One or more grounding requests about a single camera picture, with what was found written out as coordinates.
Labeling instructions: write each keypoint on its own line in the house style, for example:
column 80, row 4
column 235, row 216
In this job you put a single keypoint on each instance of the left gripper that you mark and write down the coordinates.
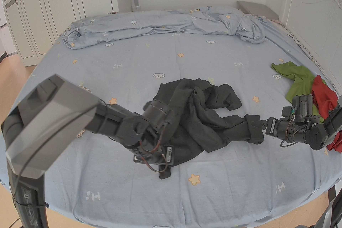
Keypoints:
column 167, row 156

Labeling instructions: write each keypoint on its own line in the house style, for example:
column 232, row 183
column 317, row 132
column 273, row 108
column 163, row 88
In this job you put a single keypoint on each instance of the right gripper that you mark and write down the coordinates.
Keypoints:
column 280, row 128

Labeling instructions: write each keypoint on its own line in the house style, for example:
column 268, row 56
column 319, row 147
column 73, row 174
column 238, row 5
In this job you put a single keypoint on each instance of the black shirt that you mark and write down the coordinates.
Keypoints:
column 203, row 120

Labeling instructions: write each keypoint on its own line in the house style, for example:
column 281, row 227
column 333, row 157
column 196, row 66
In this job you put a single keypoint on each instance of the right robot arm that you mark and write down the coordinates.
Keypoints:
column 303, row 105

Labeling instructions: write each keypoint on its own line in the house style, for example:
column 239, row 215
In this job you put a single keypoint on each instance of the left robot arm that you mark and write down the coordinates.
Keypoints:
column 53, row 120

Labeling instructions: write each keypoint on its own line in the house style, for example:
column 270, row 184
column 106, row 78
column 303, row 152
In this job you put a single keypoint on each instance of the green garment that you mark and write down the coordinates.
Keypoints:
column 299, row 80

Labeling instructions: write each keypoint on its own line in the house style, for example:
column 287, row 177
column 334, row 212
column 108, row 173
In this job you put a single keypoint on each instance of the red garment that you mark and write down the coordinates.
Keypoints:
column 323, row 96

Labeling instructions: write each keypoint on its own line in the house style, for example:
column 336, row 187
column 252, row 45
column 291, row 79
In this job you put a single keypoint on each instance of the round woven basket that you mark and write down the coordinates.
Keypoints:
column 80, row 133

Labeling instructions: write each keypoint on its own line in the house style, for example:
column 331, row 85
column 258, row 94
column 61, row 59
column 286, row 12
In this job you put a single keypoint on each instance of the bed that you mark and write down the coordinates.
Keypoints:
column 213, row 66

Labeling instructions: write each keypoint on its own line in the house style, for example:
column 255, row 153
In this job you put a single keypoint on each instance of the grey bedside table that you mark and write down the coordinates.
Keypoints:
column 256, row 7

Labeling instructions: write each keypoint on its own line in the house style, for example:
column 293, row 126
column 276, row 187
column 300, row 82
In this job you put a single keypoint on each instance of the pale blue quilt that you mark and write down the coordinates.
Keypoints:
column 160, row 23

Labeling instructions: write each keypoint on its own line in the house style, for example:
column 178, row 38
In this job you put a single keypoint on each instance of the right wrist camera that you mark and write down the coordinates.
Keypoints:
column 287, row 112

